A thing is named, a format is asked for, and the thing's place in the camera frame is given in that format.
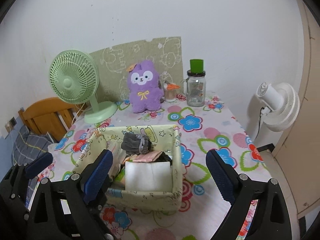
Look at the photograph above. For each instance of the glass jar green lid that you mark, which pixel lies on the glass jar green lid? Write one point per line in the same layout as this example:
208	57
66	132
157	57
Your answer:
194	86

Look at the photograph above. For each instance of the grey knitted gloves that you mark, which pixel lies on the grey knitted gloves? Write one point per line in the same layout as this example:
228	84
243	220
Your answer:
136	144

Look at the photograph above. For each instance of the black plastic bag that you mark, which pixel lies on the black plastic bag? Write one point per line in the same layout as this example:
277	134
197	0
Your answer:
164	158

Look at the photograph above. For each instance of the floral tablecloth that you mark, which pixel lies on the floral tablecloth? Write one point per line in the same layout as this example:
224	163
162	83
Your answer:
211	127

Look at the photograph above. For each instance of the beige door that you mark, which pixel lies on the beige door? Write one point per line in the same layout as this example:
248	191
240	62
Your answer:
297	151

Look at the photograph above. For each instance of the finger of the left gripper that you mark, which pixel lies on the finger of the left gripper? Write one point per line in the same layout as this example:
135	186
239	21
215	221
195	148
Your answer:
38	165

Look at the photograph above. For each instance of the grey plaid pillow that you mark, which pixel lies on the grey plaid pillow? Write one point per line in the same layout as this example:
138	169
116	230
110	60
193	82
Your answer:
28	146

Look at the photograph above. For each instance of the white standing fan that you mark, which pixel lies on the white standing fan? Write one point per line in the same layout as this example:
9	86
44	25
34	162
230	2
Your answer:
281	105

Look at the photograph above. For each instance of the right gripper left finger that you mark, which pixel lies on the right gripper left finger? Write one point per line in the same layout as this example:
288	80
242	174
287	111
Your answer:
95	174

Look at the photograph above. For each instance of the cotton swab container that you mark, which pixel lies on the cotton swab container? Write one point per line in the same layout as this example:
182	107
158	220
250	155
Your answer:
170	91

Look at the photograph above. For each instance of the pink packet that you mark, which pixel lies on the pink packet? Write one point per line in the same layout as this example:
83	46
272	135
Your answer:
147	158

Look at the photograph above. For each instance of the green desk fan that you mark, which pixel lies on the green desk fan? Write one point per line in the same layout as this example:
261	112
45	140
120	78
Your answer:
74	77

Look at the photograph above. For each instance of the yellow cartoon storage box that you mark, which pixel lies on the yellow cartoon storage box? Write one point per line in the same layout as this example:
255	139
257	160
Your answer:
165	138

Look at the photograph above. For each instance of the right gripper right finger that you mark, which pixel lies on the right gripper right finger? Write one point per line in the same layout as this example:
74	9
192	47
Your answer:
223	174

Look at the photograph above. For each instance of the white tissue pack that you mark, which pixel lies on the white tissue pack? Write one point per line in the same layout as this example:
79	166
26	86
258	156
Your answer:
148	177

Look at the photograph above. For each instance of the wooden bed headboard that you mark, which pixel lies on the wooden bed headboard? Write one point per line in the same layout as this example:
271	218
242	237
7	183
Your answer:
51	115

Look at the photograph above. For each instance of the purple plush toy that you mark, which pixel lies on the purple plush toy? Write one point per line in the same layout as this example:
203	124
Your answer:
145	93

